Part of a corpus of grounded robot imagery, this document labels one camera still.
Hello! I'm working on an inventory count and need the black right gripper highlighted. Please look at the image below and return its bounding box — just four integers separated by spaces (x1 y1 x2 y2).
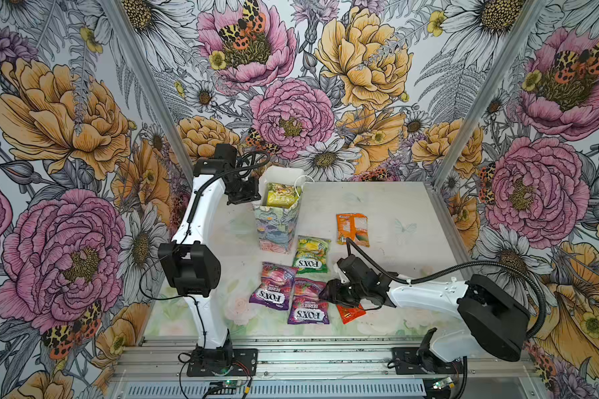
318 279 369 312

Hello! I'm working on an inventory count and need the yellow snack packet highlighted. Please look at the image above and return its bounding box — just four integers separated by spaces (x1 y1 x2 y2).
265 183 300 209

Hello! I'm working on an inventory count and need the floral paper gift bag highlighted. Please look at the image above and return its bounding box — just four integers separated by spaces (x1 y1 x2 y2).
252 166 314 254

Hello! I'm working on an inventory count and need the green Fox's candy bag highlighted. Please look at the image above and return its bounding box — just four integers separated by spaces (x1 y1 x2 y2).
292 235 331 274

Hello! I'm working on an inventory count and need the orange snack packet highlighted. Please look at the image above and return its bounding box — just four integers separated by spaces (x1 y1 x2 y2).
336 214 370 247

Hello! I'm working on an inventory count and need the purple Fox's bag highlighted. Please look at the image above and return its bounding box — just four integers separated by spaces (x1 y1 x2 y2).
287 278 330 325
249 262 297 311

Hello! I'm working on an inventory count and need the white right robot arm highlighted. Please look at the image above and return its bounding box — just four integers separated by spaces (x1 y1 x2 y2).
319 254 531 362

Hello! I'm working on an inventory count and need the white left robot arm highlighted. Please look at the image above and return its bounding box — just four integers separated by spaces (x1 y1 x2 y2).
158 144 271 352

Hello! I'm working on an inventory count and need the red sauce sachet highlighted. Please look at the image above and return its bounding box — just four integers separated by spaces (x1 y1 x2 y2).
337 305 366 325

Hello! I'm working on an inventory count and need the green circuit board right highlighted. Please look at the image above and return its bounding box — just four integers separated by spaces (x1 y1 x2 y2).
424 377 455 390

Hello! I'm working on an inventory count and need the green circuit board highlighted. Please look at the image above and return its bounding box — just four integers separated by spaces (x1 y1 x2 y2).
424 377 455 390
209 380 252 394

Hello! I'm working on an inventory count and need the green circuit board left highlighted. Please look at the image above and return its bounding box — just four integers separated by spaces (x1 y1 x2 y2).
209 380 252 394

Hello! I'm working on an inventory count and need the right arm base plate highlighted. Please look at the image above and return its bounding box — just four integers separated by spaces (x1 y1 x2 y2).
387 347 464 375

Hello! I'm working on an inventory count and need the aluminium rail frame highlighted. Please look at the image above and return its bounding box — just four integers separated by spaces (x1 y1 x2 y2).
106 337 549 398

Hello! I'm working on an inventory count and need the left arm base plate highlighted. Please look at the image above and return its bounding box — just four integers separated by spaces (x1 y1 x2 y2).
186 348 259 377

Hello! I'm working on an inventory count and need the black corrugated cable conduit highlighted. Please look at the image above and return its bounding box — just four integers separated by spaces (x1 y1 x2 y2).
345 238 547 399

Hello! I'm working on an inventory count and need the right aluminium corner post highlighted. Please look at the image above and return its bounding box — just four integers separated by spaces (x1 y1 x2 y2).
432 1 546 192

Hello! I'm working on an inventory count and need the aluminium corner post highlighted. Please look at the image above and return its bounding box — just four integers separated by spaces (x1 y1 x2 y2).
432 1 546 192
102 1 194 187

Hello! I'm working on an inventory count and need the left aluminium corner post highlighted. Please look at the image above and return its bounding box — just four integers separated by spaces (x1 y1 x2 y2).
102 1 194 187

